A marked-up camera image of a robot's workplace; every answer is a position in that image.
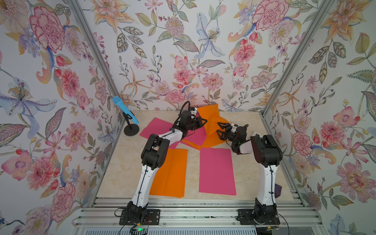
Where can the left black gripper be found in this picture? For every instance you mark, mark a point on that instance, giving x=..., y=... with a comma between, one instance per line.
x=197, y=120

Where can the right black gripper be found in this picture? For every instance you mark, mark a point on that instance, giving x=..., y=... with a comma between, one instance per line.
x=227, y=126

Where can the orange paper sheet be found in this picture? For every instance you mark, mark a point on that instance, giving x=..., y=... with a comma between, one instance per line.
x=170, y=178
x=211, y=113

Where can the pink paper sheet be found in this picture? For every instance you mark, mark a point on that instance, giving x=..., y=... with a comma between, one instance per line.
x=216, y=171
x=196, y=137

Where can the white QR code card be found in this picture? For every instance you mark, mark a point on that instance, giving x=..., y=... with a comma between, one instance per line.
x=255, y=133

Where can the pink paper far left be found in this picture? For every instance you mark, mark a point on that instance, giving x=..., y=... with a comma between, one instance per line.
x=156, y=126

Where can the blue microphone on stand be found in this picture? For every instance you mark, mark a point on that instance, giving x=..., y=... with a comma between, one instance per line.
x=132, y=127

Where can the purple cube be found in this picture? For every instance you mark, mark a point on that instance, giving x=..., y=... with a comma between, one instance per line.
x=278, y=190

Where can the controller box green light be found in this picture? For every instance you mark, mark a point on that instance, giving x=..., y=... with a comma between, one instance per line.
x=138, y=231

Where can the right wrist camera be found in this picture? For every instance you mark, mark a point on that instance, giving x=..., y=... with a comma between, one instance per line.
x=234, y=127

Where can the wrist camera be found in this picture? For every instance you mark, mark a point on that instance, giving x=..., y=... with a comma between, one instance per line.
x=234, y=127
x=194, y=111

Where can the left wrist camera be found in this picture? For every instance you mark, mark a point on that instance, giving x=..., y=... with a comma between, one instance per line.
x=194, y=111

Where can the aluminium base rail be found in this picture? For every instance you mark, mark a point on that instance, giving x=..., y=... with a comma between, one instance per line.
x=105, y=211

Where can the left aluminium corner post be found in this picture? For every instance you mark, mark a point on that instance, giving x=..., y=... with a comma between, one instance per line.
x=96, y=91

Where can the aluminium corner post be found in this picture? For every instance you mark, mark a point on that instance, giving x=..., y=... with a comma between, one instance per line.
x=96, y=91
x=318, y=18

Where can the right aluminium corner post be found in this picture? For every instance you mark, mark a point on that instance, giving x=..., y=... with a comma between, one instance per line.
x=318, y=18

